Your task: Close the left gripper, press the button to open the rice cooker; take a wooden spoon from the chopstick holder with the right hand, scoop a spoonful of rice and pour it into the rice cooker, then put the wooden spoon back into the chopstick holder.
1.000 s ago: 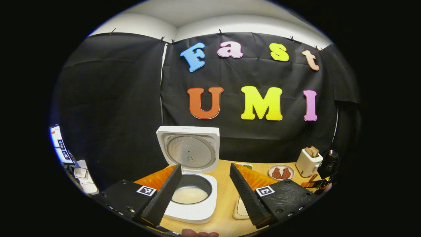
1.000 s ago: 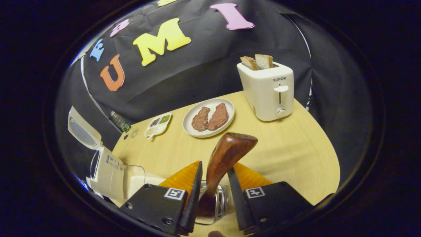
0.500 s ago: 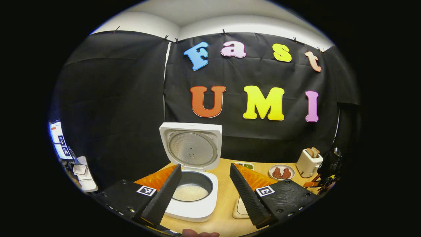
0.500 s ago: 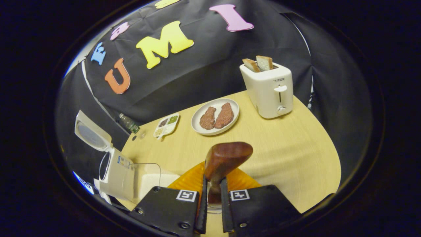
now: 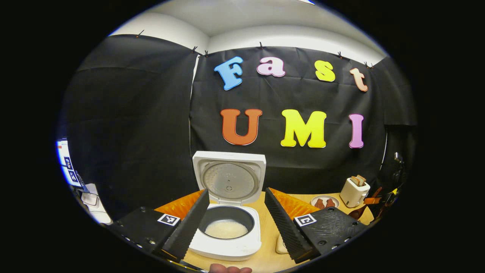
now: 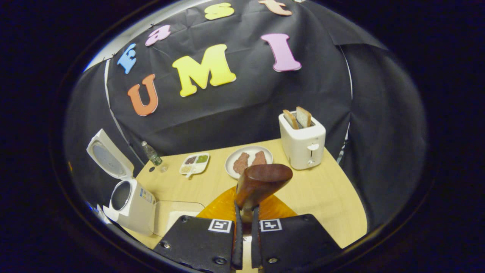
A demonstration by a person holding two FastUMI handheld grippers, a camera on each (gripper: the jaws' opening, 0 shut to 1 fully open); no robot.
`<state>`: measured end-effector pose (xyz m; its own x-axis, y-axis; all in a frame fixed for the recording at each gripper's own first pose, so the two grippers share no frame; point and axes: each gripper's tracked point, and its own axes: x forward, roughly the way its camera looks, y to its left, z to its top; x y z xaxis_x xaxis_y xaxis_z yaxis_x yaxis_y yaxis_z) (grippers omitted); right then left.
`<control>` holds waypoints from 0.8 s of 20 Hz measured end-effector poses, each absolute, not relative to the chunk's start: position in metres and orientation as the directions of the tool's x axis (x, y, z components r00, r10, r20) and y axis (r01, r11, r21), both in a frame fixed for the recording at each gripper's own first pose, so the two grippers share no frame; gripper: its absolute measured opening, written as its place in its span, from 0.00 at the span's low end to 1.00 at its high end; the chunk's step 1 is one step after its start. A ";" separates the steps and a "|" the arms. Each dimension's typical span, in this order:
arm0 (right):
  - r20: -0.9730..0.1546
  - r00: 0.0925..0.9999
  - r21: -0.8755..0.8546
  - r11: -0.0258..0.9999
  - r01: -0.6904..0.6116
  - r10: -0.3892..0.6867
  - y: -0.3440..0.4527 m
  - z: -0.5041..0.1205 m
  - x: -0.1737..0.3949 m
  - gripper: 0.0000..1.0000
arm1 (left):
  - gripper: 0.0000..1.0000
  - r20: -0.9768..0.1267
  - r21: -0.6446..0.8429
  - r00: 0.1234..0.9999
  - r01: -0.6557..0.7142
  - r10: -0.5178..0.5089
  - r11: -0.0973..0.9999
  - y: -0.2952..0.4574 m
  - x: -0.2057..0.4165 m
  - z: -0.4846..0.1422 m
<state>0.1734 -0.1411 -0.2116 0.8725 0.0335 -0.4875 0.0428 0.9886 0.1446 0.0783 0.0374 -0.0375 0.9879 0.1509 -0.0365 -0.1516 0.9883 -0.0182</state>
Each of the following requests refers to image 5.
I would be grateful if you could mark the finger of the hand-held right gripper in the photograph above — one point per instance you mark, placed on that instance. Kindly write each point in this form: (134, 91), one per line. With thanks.
(373, 200)

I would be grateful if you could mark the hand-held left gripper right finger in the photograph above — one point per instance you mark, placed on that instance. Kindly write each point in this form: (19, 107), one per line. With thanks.
(282, 227)

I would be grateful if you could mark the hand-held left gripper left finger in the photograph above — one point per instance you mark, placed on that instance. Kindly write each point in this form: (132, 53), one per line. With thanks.
(189, 227)

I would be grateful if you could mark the white rice cooker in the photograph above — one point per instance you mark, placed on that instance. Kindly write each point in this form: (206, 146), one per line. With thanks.
(227, 250)

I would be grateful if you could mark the white toaster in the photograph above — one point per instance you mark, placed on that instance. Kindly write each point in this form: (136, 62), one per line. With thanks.
(352, 195)

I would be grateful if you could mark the toast bread slice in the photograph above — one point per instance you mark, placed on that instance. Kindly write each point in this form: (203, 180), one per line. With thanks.
(355, 181)
(362, 179)

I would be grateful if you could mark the brown meat piece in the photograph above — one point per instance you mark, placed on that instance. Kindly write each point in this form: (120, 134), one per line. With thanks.
(319, 204)
(330, 203)

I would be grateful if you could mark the white round plate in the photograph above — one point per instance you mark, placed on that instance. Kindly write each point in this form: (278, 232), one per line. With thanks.
(324, 196)

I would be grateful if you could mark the white side table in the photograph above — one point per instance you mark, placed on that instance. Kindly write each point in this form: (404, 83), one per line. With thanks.
(102, 216)

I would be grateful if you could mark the white tray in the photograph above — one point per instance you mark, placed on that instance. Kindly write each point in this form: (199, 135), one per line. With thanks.
(90, 199)

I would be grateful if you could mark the black backdrop cloth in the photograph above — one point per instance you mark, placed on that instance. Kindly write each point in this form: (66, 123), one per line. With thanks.
(265, 98)

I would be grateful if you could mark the computer monitor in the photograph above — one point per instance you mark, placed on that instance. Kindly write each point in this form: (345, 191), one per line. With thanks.
(68, 163)

